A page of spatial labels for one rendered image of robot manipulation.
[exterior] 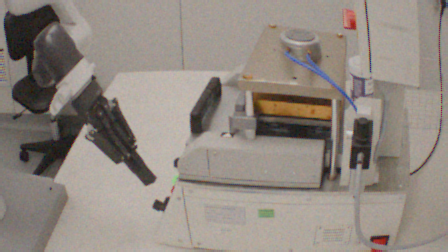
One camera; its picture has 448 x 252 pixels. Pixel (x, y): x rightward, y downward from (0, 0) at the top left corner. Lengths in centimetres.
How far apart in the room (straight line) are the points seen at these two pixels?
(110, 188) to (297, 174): 53
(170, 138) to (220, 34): 125
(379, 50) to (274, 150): 29
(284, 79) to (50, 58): 46
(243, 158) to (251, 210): 11
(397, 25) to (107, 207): 82
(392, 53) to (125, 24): 210
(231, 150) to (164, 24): 181
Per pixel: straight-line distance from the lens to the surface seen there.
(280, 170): 110
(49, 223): 134
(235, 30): 281
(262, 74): 108
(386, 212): 114
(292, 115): 112
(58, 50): 116
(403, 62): 98
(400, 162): 119
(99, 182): 150
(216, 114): 126
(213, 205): 116
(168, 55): 293
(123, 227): 134
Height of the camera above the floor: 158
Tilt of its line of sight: 30 degrees down
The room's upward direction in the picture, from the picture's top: 4 degrees counter-clockwise
